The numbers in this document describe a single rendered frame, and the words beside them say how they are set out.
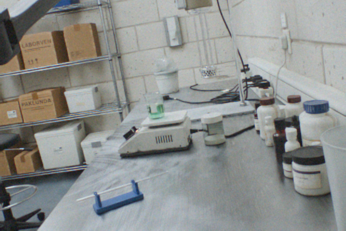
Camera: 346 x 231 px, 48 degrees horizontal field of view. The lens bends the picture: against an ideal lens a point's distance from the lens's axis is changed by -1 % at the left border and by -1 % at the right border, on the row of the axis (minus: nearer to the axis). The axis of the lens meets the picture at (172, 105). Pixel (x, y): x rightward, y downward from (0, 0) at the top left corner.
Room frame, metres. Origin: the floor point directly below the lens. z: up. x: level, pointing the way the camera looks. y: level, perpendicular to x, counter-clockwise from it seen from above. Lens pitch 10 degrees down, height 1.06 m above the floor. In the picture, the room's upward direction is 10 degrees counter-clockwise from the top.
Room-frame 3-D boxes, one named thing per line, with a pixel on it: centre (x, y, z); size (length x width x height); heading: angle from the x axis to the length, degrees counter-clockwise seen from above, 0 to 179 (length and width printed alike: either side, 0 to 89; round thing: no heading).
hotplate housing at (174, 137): (1.11, 0.05, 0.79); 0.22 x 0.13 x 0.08; 79
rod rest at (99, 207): (0.75, 0.14, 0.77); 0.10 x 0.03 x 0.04; 114
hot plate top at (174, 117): (1.10, 0.03, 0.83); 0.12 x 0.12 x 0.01; 79
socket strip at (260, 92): (1.75, -0.40, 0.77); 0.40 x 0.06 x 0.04; 175
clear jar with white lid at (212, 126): (1.06, -0.10, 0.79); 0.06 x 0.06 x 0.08
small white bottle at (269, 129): (0.95, -0.23, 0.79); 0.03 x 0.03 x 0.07
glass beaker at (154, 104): (1.10, 0.05, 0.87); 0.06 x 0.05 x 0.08; 18
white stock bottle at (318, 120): (0.78, -0.29, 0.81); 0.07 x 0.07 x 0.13
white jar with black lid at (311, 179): (0.66, -0.23, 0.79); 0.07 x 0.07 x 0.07
